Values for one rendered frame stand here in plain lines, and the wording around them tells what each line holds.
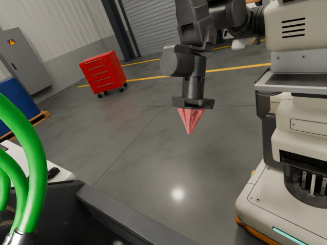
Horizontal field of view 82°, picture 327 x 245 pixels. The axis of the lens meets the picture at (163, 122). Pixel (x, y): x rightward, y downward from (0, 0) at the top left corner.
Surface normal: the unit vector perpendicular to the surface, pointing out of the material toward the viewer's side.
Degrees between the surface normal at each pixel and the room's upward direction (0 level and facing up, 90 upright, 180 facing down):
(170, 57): 63
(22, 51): 90
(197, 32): 90
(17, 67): 90
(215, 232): 0
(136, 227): 0
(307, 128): 98
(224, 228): 0
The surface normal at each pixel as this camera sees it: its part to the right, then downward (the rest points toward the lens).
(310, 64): -0.67, 0.55
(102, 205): -0.30, -0.81
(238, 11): 0.68, 0.18
